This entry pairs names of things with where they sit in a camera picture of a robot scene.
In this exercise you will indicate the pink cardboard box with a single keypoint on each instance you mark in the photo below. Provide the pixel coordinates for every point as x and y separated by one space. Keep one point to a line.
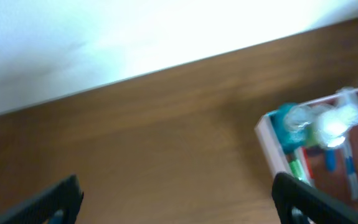
332 183

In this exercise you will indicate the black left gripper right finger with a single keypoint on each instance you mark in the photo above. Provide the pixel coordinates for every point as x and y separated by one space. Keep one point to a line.
298 202

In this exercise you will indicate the blue white toothbrush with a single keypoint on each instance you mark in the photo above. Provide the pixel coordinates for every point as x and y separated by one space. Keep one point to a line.
351 174

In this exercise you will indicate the purple spray bottle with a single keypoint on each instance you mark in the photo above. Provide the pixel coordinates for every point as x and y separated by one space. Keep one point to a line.
331 123

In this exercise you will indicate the teal mouthwash bottle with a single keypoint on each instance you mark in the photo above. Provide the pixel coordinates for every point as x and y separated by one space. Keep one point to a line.
289 123

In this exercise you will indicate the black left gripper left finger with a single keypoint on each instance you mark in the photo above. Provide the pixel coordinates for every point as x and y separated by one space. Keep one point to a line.
59 203

